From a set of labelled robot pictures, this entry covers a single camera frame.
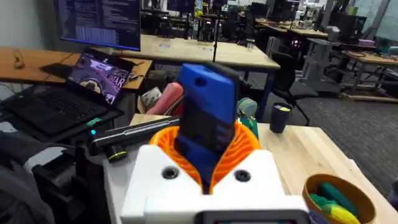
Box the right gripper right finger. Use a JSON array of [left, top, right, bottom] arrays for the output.
[[206, 120, 309, 216]]

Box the brown tub with toys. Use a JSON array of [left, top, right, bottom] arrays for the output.
[[302, 173, 377, 224]]

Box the blue electric screwdriver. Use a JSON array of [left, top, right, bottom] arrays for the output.
[[174, 62, 241, 188]]

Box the black cup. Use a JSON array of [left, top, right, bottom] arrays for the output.
[[269, 102, 294, 134]]

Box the black bar camera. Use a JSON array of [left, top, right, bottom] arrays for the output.
[[88, 115, 182, 163]]

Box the black office chair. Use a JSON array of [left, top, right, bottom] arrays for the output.
[[269, 50, 319, 126]]

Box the wooden desk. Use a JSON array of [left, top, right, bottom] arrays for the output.
[[0, 46, 154, 91]]

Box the large computer monitor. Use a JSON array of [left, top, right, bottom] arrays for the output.
[[53, 0, 142, 52]]

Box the long wooden table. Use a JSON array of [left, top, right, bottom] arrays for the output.
[[91, 34, 281, 71]]

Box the black laptop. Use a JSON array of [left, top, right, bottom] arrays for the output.
[[1, 47, 138, 136]]

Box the green board with blocks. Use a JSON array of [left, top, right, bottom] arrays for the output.
[[237, 117, 260, 139]]

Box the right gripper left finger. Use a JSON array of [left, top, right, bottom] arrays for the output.
[[120, 125, 206, 224]]

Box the pink roll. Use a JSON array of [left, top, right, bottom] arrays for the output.
[[145, 82, 185, 116]]

